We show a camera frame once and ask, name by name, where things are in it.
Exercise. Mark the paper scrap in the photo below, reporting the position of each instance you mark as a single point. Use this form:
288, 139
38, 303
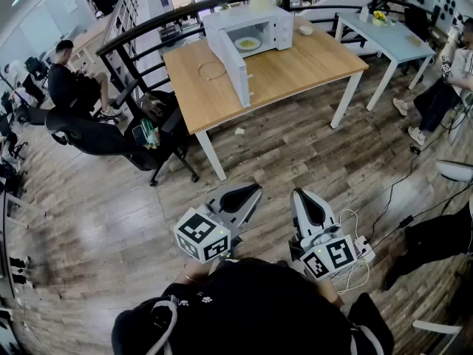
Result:
239, 131

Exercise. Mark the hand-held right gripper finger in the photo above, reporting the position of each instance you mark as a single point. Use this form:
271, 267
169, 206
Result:
326, 213
298, 218

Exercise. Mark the yellowish flat item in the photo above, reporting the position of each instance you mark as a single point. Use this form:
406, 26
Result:
414, 41

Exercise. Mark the yellow food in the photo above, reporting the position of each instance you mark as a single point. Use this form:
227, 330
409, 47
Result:
247, 43

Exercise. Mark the person's right forearm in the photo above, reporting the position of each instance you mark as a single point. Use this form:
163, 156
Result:
330, 294

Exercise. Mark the white shelf unit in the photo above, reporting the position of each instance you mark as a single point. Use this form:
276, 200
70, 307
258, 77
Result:
125, 17

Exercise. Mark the person's left forearm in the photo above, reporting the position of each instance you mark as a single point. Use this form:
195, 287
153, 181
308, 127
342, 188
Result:
192, 270

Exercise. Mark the wooden table with white legs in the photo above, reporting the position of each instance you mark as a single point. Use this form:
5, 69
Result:
295, 72

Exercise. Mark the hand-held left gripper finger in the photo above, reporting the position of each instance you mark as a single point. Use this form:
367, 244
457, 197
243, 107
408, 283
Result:
248, 206
233, 192

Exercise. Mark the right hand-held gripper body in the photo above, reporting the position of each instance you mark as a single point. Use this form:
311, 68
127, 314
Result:
332, 255

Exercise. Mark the green plastic item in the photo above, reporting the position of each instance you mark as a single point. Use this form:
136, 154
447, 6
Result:
150, 135

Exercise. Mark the black mesh office chair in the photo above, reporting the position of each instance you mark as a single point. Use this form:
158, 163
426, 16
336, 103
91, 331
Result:
92, 139

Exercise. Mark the yellow flowers in small pot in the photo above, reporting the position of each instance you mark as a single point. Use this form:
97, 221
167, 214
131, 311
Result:
379, 19

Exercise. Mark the light wooden desk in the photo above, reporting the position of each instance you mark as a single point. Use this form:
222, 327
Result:
90, 35

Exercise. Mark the white power strip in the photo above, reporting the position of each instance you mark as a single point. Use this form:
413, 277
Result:
364, 249

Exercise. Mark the small white bowl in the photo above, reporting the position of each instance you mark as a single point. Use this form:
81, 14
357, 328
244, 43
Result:
306, 30

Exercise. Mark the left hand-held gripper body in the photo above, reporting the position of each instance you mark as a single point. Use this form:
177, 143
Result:
201, 235

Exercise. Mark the pale white table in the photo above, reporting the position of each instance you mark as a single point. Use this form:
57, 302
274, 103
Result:
391, 39

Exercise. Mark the brown bag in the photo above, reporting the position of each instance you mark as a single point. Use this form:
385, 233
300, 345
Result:
151, 107

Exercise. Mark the white plate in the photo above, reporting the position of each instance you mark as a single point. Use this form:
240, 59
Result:
237, 46

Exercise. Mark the white microwave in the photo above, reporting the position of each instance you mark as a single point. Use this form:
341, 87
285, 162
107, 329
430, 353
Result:
240, 19

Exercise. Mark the person's black shirt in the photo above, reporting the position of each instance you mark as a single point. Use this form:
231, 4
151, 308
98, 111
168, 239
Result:
258, 309

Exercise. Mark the small white bottle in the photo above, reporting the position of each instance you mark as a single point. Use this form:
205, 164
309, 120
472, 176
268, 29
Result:
364, 15

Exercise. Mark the black metal railing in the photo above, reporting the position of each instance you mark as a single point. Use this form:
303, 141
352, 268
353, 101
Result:
148, 22

